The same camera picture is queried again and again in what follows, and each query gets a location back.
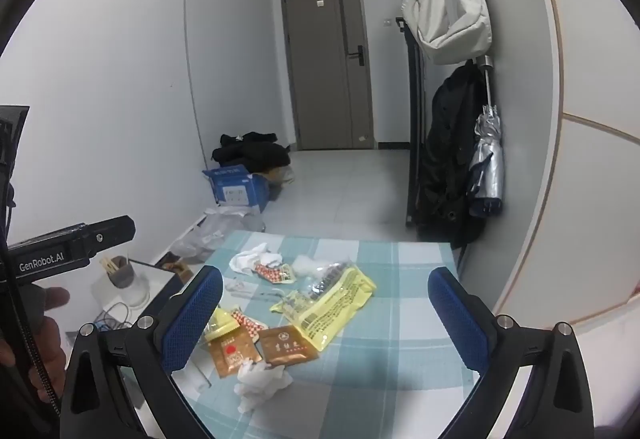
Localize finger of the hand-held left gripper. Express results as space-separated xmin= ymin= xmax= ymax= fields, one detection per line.
xmin=82 ymin=215 xmax=137 ymax=265

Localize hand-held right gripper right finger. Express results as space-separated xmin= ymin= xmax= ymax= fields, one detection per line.
xmin=427 ymin=266 xmax=596 ymax=439

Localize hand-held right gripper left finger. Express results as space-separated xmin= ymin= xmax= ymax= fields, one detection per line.
xmin=60 ymin=265 xmax=223 ymax=439

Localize red checked wrapper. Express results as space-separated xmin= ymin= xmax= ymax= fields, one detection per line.
xmin=255 ymin=261 xmax=293 ymax=285
xmin=232 ymin=308 xmax=266 ymax=335

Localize orange sachet with red dot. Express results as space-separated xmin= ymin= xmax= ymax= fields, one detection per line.
xmin=207 ymin=334 xmax=263 ymax=379

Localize white tissue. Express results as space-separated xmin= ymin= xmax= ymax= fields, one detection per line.
xmin=229 ymin=243 xmax=283 ymax=276
xmin=235 ymin=359 xmax=293 ymax=415

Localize dark brown sachet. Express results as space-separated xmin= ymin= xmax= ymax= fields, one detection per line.
xmin=256 ymin=325 xmax=319 ymax=367

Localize yellow plastic packet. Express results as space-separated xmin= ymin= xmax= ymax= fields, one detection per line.
xmin=270 ymin=267 xmax=376 ymax=352

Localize clear bag with dark bits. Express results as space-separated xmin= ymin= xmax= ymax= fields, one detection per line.
xmin=292 ymin=255 xmax=353 ymax=305

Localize person's left hand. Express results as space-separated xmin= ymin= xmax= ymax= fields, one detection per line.
xmin=0 ymin=286 xmax=71 ymax=390

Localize wooden chopsticks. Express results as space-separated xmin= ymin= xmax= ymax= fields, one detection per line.
xmin=100 ymin=255 xmax=132 ymax=274

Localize grey cup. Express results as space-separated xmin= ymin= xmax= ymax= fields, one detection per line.
xmin=107 ymin=259 xmax=135 ymax=290

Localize brown small box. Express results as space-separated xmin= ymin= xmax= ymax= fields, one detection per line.
xmin=165 ymin=253 xmax=194 ymax=282

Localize translucent white tub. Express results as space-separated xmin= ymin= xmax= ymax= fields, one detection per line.
xmin=90 ymin=266 xmax=151 ymax=310

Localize crumpled clear plastic bag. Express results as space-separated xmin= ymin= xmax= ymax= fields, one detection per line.
xmin=172 ymin=208 xmax=266 ymax=265

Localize blue cardboard box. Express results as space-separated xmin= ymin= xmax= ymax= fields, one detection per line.
xmin=202 ymin=164 xmax=273 ymax=216

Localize brown cardboard box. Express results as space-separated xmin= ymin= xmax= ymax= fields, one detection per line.
xmin=265 ymin=166 xmax=297 ymax=200

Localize silver folded umbrella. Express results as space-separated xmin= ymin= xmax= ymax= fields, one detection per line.
xmin=467 ymin=55 xmax=505 ymax=220

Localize black clothes pile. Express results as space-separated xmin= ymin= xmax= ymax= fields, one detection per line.
xmin=211 ymin=131 xmax=292 ymax=174

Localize black hanging coat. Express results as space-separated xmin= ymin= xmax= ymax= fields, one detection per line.
xmin=416 ymin=60 xmax=488 ymax=250

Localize grey-brown door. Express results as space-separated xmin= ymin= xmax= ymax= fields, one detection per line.
xmin=279 ymin=0 xmax=376 ymax=150

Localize white wardrobe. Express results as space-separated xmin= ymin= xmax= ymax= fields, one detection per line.
xmin=492 ymin=0 xmax=640 ymax=330

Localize tangled cables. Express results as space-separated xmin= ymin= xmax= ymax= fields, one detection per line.
xmin=92 ymin=301 xmax=135 ymax=332

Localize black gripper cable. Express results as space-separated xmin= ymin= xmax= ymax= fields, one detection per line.
xmin=0 ymin=239 xmax=61 ymax=420

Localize black metal frame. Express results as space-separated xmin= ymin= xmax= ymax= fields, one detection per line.
xmin=390 ymin=0 xmax=426 ymax=226

